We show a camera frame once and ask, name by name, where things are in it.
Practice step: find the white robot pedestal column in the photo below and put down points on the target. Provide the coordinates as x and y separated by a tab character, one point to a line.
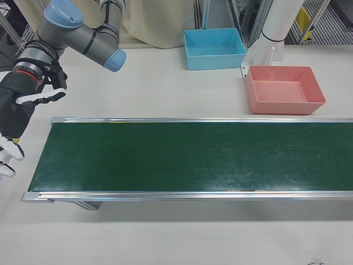
278	22

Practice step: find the yellow black post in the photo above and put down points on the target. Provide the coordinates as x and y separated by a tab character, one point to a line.
304	19

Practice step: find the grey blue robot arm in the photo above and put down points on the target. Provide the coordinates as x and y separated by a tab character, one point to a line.
82	41

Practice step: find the beige curtain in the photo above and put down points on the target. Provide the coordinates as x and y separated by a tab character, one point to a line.
160	22

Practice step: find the metal angle bracket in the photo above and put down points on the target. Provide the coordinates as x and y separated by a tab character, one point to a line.
244	71

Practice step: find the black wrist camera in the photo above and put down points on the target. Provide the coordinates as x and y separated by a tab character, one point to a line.
59	76

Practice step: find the pink plastic box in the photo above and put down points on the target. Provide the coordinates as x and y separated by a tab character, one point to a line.
281	91

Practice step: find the green conveyor belt aluminium frame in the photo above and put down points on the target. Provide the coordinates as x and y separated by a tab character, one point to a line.
176	157

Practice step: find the aluminium profile frame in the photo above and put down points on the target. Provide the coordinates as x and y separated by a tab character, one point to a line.
255	27

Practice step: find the light blue pole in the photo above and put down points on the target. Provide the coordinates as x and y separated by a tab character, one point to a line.
206	13

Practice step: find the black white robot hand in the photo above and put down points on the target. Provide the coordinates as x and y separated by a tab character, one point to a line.
12	110

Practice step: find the light blue plastic box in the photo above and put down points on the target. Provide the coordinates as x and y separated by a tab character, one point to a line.
215	47

